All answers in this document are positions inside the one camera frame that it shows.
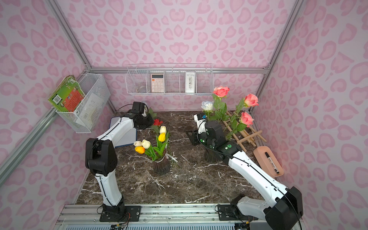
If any white wire wall basket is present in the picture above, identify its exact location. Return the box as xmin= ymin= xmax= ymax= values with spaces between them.
xmin=125 ymin=67 xmax=215 ymax=95

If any pink eraser holder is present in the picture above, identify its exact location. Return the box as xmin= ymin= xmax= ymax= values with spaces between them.
xmin=253 ymin=146 xmax=284 ymax=178

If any pink calculator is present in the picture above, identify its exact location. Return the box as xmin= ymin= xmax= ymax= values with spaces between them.
xmin=151 ymin=74 xmax=165 ymax=93

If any peach pink tulip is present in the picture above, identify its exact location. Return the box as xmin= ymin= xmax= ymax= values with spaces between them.
xmin=133 ymin=141 xmax=143 ymax=147

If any white mesh side basket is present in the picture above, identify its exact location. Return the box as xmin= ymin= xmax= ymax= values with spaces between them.
xmin=57 ymin=73 xmax=110 ymax=133

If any orange tulip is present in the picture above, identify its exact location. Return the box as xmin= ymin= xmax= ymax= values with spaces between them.
xmin=135 ymin=146 xmax=157 ymax=161

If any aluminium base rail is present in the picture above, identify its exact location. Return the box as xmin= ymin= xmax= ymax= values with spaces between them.
xmin=54 ymin=203 xmax=256 ymax=230

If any pink rose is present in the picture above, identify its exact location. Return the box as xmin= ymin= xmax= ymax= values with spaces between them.
xmin=233 ymin=94 xmax=259 ymax=115
xmin=226 ymin=112 xmax=254 ymax=140
xmin=212 ymin=86 xmax=230 ymax=121

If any yellow tulip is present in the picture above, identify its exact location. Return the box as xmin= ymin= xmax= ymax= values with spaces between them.
xmin=157 ymin=133 xmax=167 ymax=157

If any wooden easel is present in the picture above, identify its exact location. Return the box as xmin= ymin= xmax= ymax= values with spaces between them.
xmin=222 ymin=111 xmax=267 ymax=152

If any black marker pen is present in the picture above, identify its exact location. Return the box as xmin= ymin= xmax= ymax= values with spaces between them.
xmin=265 ymin=152 xmax=280 ymax=174

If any cream white tulip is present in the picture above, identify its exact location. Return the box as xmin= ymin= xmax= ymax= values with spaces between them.
xmin=160 ymin=126 xmax=168 ymax=138
xmin=142 ymin=140 xmax=157 ymax=161

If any green red booklet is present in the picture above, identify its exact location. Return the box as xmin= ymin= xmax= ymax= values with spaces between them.
xmin=48 ymin=75 xmax=85 ymax=112

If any red rose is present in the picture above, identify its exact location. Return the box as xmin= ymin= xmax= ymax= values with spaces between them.
xmin=151 ymin=119 xmax=163 ymax=135

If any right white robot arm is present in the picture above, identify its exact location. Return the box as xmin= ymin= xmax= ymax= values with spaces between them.
xmin=187 ymin=114 xmax=303 ymax=230

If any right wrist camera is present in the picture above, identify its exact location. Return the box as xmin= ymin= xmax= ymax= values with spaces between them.
xmin=194 ymin=112 xmax=207 ymax=134

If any white rose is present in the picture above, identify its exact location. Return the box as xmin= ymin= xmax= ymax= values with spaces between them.
xmin=201 ymin=101 xmax=214 ymax=119

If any blue framed whiteboard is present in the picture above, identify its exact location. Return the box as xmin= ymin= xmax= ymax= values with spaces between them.
xmin=109 ymin=117 xmax=137 ymax=148

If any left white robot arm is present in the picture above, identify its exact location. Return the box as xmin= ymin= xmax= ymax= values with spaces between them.
xmin=85 ymin=102 xmax=153 ymax=220

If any white remote control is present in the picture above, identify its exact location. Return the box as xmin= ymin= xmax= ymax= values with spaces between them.
xmin=185 ymin=72 xmax=196 ymax=94

